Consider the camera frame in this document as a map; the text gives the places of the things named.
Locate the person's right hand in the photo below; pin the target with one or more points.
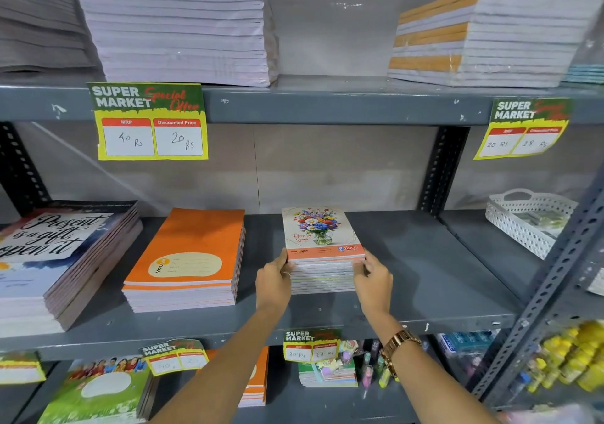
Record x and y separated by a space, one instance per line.
375 289

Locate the person's left hand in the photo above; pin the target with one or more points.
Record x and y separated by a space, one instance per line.
272 286

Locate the person's left fingers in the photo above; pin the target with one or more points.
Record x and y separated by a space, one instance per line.
284 262

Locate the person's right fingers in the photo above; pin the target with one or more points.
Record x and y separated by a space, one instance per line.
367 262

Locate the stack of floral cover notebooks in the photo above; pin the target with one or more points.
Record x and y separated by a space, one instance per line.
321 235

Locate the person's right forearm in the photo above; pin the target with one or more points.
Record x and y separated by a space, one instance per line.
434 386

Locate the person's left forearm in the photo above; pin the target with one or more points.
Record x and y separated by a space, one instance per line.
222 371

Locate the gold wristwatch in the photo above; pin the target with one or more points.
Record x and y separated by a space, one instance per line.
396 343

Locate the small yellow green price label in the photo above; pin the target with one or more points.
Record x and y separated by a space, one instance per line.
309 347

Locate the bunch of pastel novelty pens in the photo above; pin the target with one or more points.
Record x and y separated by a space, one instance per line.
370 371

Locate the stack of small pastel notepads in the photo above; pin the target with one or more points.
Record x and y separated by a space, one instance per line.
330 374

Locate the short stack of orange notebooks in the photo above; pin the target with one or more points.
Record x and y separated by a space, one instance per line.
257 381

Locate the blue white stationery box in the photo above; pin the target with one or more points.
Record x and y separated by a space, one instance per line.
465 343

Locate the curled yellow green price label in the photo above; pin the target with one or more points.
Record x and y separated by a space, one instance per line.
174 356

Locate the white perforated plastic basket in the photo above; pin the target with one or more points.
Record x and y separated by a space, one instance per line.
509 223

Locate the grey metal shelf rack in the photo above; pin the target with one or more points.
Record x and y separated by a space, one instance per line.
330 105

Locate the packets in white basket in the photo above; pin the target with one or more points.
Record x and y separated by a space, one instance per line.
545 223

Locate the large yellow green price label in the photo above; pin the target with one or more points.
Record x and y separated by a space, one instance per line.
151 121

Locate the tilted yellow green price label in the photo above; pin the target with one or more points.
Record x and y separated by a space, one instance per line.
524 128

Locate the stack of script cover notebooks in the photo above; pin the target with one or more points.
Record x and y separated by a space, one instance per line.
61 258

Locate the stack of green cover notebooks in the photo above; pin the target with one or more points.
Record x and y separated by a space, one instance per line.
99 393

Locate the group of yellow glue bottles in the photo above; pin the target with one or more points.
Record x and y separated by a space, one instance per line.
573 357

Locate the pink plastic packet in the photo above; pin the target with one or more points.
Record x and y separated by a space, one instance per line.
557 414

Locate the stack of pale pink notebooks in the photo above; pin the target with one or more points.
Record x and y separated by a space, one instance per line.
179 27

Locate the stack of orange-spined white notebooks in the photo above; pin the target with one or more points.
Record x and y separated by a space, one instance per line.
509 36

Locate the stack of light blue notebooks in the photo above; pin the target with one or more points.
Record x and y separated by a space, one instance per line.
585 74

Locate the stack of grey notebooks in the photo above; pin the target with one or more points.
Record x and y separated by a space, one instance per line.
37 22

